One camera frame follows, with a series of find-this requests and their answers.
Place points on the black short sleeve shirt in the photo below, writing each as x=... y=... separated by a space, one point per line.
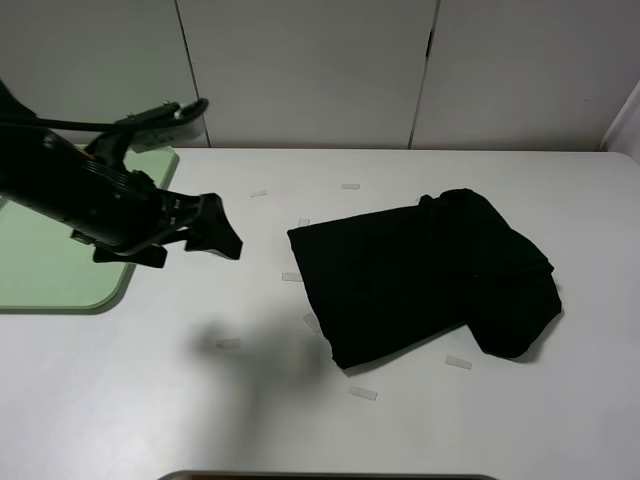
x=381 y=282

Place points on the clear tape front centre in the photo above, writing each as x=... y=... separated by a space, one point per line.
x=363 y=393

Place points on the clear tape front left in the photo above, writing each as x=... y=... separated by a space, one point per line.
x=228 y=344

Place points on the clear tape lower middle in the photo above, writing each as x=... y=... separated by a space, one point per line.
x=312 y=321

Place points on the clear tape middle left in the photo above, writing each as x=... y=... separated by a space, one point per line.
x=291 y=277

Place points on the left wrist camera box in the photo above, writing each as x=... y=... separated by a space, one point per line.
x=169 y=124

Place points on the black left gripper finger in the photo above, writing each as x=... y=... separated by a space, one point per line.
x=211 y=232
x=151 y=256

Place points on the clear tape front right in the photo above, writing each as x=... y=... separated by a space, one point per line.
x=458 y=363

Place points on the green plastic tray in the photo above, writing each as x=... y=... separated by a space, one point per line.
x=43 y=270

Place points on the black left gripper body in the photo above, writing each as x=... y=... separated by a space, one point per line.
x=106 y=205

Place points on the black door hinge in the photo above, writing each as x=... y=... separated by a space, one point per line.
x=429 y=44

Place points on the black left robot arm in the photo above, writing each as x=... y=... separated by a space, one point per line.
x=18 y=122

